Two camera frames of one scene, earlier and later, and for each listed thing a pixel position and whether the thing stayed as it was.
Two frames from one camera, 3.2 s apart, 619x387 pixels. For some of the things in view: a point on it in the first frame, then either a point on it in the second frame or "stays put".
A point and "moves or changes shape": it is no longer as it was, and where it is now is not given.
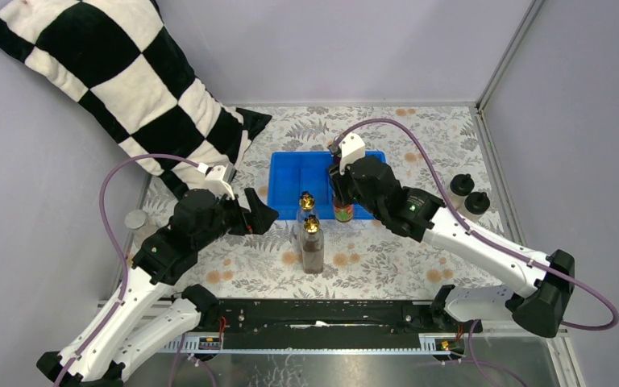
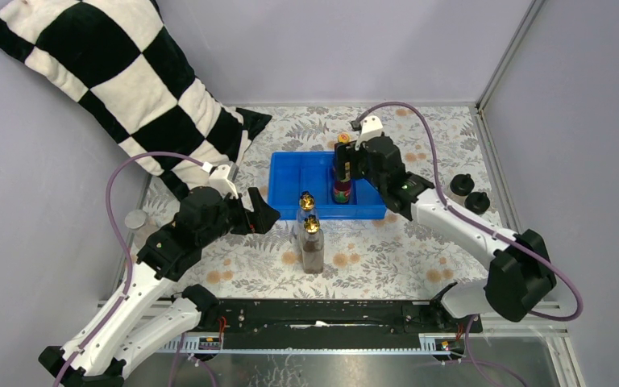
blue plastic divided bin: [292, 173] stays put
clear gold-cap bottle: [313, 246] stays put
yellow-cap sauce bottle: [343, 212] moves or changes shape
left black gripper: [255, 222] stays put
